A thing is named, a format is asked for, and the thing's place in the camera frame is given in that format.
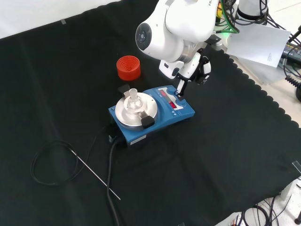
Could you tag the pale paper board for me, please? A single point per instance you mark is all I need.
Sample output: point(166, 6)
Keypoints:
point(258, 43)

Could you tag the black bench cloth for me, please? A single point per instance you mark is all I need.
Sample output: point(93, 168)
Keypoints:
point(211, 141)

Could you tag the clear tape piece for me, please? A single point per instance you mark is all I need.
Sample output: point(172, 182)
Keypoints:
point(63, 21)

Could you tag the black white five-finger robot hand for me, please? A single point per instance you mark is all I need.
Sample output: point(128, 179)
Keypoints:
point(195, 68)

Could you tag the clear glass round-bottom flask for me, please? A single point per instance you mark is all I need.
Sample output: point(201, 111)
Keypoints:
point(133, 103)

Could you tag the black power adapter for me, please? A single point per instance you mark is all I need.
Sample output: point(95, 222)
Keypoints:
point(292, 50)

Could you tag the yellow stop button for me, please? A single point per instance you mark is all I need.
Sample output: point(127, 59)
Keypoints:
point(219, 10)

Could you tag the heater with blue base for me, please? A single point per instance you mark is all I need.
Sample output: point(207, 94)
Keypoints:
point(181, 114)

